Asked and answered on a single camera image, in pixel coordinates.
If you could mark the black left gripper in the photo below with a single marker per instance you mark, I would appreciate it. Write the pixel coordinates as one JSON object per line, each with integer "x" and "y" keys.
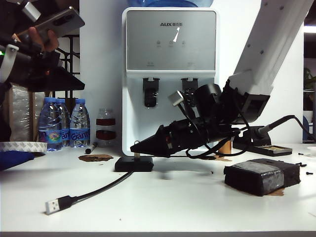
{"x": 27, "y": 61}

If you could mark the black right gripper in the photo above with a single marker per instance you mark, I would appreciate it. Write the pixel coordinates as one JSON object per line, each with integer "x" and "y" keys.
{"x": 190, "y": 134}

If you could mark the silver USB flash drive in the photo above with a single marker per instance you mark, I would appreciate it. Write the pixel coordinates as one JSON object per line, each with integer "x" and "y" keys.
{"x": 137, "y": 155}

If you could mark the silver smartphone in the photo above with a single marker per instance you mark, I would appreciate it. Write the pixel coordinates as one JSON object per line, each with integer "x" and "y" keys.
{"x": 61, "y": 22}

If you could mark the black sponge block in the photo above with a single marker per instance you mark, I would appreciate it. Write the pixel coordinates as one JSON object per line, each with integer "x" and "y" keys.
{"x": 247, "y": 180}

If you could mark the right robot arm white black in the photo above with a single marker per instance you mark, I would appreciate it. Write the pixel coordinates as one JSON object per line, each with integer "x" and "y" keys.
{"x": 271, "y": 49}

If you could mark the black USB hub box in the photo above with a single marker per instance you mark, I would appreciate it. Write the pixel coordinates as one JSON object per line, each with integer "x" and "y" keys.
{"x": 133, "y": 166}

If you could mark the person left hand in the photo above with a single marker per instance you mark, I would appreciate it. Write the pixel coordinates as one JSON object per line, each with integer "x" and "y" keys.
{"x": 37, "y": 37}

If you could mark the black stair railing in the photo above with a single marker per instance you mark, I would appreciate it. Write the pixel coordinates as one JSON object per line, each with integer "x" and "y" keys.
{"x": 71, "y": 49}

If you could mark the clear water bottle blue label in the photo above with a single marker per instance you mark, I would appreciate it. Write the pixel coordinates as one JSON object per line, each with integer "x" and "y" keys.
{"x": 49, "y": 118}
{"x": 64, "y": 116}
{"x": 79, "y": 123}

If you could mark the wooden crate with plastic wrap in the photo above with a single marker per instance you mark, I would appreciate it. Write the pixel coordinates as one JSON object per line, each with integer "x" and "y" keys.
{"x": 22, "y": 111}

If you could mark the small bottle dark red bands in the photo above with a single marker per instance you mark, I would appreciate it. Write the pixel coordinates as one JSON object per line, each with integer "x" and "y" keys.
{"x": 105, "y": 135}

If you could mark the person in dark clothes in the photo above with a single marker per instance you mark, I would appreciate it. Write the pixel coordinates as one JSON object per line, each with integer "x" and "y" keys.
{"x": 5, "y": 111}

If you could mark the oval brown paper patch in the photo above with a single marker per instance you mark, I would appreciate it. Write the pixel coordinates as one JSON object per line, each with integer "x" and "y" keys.
{"x": 93, "y": 158}

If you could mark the thin brown paper patch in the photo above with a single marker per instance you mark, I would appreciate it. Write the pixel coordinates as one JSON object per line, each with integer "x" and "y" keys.
{"x": 222, "y": 159}

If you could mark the gold metal cylinder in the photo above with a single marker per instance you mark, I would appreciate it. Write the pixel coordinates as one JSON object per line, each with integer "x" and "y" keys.
{"x": 225, "y": 149}

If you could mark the black marker pen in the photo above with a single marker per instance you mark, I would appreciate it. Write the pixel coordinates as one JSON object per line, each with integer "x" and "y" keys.
{"x": 90, "y": 148}

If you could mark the white tape roll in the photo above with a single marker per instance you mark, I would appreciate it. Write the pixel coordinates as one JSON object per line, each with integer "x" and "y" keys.
{"x": 24, "y": 147}

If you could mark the white AUX water dispenser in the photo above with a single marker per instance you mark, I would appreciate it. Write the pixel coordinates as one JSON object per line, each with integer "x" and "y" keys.
{"x": 170, "y": 61}

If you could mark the blue cloth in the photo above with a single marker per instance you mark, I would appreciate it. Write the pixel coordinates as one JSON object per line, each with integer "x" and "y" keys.
{"x": 12, "y": 160}

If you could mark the black soldering iron stand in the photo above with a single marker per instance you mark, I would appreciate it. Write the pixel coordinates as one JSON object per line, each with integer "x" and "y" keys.
{"x": 271, "y": 150}

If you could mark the large brown paper patch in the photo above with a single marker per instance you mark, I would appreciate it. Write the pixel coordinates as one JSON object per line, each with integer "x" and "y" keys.
{"x": 277, "y": 193}

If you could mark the blue water jug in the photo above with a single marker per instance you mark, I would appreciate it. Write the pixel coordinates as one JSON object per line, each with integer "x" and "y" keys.
{"x": 172, "y": 3}

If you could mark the green potted plant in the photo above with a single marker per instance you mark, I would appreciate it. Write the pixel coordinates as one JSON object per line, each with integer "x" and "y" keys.
{"x": 309, "y": 76}

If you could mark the white ceiling light strip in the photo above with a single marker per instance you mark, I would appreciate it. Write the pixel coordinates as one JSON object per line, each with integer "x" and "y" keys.
{"x": 310, "y": 29}

